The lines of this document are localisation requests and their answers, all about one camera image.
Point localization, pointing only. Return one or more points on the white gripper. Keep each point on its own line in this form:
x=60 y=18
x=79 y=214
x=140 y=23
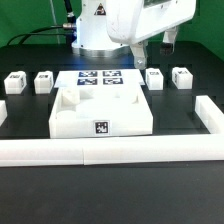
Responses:
x=132 y=21

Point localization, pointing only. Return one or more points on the white square table top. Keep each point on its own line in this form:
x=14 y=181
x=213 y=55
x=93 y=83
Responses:
x=100 y=111

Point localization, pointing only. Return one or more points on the white sheet with tags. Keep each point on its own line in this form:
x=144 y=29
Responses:
x=98 y=77

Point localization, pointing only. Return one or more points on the white U-shaped fence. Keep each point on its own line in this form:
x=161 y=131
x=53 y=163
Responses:
x=91 y=151

